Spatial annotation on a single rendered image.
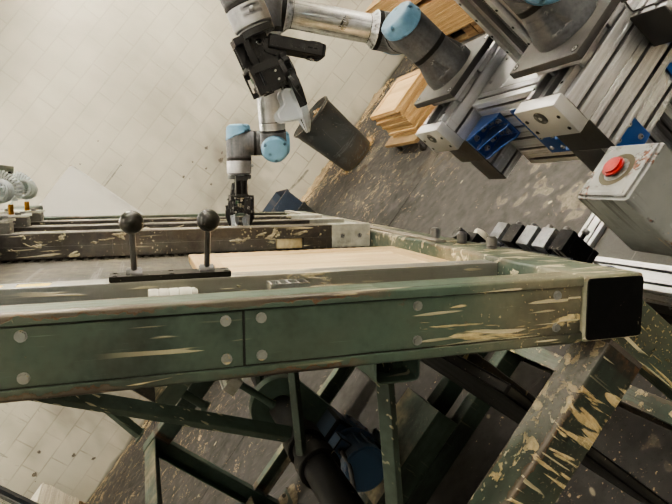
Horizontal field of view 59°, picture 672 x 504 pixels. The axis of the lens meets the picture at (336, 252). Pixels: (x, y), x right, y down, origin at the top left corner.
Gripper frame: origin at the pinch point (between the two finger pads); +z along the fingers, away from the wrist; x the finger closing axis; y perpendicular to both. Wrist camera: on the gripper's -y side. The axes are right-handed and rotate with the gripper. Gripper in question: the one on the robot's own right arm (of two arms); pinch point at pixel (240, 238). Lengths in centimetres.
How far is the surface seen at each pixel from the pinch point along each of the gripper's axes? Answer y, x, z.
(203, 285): 86, -18, -1
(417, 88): -238, 169, -86
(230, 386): 20.8, -7.0, 40.6
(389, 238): 29.6, 38.7, -1.2
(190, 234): 16.4, -16.2, -3.4
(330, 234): 15.5, 25.2, -1.7
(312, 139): -383, 123, -57
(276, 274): 86, -5, -2
